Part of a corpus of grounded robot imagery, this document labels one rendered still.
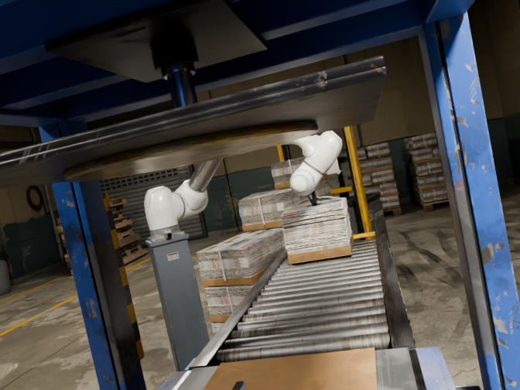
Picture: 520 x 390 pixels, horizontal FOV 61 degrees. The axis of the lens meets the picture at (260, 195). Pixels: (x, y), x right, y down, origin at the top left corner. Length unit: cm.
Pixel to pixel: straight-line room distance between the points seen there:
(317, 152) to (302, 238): 43
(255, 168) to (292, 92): 944
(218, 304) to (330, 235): 110
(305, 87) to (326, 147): 141
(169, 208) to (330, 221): 87
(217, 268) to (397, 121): 730
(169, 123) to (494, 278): 73
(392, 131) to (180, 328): 772
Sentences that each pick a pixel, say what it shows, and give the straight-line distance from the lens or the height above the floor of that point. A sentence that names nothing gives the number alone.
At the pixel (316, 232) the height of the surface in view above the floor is 93.
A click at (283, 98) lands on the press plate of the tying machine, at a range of 37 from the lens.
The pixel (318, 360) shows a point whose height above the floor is 80.
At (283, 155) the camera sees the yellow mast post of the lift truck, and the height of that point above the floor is 135.
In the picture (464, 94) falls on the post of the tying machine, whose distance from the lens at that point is 93.
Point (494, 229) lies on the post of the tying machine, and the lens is 95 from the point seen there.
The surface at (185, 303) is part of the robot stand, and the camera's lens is 241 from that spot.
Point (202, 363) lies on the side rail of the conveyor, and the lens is 120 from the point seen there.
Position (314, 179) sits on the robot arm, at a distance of 178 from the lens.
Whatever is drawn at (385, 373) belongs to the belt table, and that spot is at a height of 80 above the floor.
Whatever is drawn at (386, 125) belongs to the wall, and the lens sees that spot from 954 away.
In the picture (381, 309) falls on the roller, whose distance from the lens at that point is 133.
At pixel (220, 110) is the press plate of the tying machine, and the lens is 38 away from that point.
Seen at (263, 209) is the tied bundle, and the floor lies 98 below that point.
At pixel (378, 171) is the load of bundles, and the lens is 793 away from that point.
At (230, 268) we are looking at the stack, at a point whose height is 71.
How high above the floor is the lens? 124
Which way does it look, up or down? 3 degrees down
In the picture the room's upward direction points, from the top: 12 degrees counter-clockwise
